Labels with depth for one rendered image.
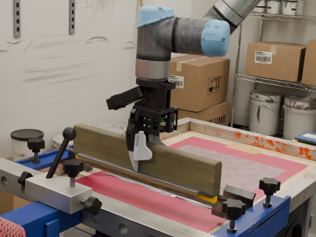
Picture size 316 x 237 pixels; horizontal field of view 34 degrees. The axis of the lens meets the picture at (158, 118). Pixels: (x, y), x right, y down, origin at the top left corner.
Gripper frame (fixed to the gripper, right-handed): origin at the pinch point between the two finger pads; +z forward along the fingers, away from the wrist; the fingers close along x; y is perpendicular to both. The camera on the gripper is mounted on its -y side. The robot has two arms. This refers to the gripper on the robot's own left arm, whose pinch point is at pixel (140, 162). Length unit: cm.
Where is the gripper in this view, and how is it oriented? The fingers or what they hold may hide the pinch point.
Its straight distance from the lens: 120.4
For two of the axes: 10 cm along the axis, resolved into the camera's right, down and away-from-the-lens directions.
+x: 5.9, -1.7, 7.9
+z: -0.6, 9.7, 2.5
